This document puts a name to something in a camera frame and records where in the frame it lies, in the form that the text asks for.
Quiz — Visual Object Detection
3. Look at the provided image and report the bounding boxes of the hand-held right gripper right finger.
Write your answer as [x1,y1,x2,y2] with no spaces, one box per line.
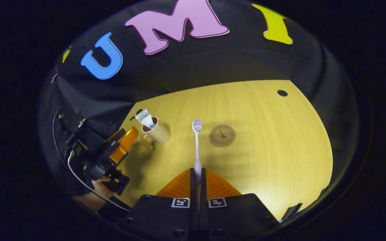
[200,167,279,237]

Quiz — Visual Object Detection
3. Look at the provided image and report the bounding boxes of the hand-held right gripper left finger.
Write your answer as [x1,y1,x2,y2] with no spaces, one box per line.
[119,167,199,235]

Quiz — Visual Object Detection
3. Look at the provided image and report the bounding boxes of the white toothpaste tube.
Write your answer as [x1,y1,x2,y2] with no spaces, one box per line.
[134,109,156,130]

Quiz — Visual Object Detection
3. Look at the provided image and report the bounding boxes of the beige cup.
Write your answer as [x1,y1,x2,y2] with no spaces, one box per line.
[136,117,171,150]

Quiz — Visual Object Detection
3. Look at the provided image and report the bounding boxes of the pink toothbrush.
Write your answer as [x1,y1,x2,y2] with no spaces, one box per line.
[192,119,203,184]

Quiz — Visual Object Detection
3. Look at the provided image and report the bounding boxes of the round brown coaster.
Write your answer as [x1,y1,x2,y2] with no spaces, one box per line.
[209,125,236,147]

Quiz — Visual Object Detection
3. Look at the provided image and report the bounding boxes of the wooden desktop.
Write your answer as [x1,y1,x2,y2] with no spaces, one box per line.
[114,80,333,221]

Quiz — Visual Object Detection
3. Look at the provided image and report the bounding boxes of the black backdrop cloth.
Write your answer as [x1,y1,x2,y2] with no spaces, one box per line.
[41,0,359,188]

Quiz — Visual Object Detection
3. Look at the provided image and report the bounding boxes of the white cable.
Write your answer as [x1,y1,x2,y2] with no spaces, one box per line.
[67,150,130,213]

